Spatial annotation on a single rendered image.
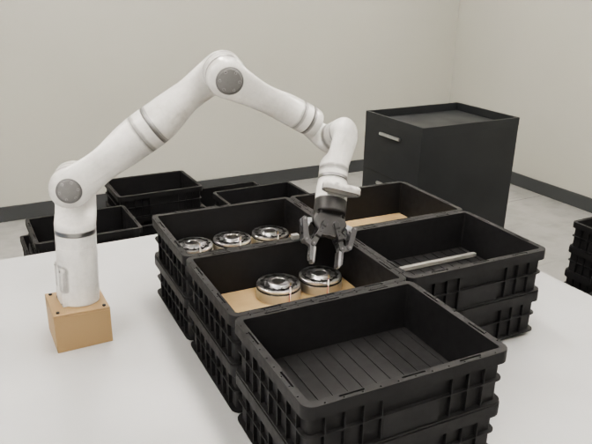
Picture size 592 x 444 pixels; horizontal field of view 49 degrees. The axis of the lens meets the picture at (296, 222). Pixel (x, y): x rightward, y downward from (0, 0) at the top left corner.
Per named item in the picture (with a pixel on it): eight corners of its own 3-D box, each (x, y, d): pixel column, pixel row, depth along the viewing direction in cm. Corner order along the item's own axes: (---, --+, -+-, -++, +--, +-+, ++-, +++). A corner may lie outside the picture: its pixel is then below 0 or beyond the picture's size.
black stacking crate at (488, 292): (405, 329, 140) (410, 281, 136) (338, 275, 165) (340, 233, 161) (540, 294, 157) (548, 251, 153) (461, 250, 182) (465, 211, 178)
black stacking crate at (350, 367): (303, 474, 99) (305, 412, 95) (233, 373, 124) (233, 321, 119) (502, 407, 115) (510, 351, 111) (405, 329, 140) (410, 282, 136)
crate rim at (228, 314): (232, 329, 120) (232, 317, 119) (184, 267, 145) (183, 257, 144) (409, 289, 137) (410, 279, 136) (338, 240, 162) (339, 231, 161)
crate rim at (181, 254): (184, 267, 145) (183, 257, 144) (151, 223, 170) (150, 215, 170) (338, 240, 162) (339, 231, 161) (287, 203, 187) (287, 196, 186)
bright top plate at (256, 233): (260, 242, 172) (260, 240, 172) (246, 230, 181) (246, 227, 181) (294, 237, 176) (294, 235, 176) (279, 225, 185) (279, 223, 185)
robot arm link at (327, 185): (324, 187, 142) (327, 161, 144) (307, 202, 152) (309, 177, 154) (361, 196, 145) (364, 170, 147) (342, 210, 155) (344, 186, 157)
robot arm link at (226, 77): (323, 108, 146) (311, 97, 153) (221, 51, 133) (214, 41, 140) (301, 143, 148) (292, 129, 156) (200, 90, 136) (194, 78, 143)
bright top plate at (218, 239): (222, 249, 168) (222, 247, 168) (207, 236, 176) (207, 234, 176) (256, 242, 172) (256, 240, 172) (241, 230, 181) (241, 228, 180)
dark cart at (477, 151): (403, 307, 320) (419, 129, 288) (353, 273, 356) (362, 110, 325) (496, 283, 347) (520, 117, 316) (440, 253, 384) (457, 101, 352)
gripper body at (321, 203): (341, 207, 155) (337, 244, 152) (308, 199, 153) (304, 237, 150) (354, 197, 148) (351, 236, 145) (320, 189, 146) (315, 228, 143)
